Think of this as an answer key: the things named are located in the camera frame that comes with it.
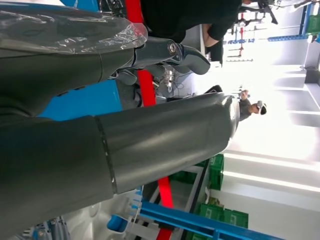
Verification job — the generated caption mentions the green crates on workbench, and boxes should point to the green crates on workbench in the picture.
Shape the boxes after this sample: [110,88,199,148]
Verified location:
[195,202,249,229]

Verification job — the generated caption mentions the standing person with headset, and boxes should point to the standing person with headset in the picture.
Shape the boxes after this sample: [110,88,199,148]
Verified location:
[237,89,268,122]

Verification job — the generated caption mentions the seated person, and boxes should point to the seated person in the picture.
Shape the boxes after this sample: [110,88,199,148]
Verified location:
[140,0,251,65]

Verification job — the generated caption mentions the chrome chair base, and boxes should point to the chrome chair base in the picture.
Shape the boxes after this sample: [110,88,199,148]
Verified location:
[100,0,126,17]

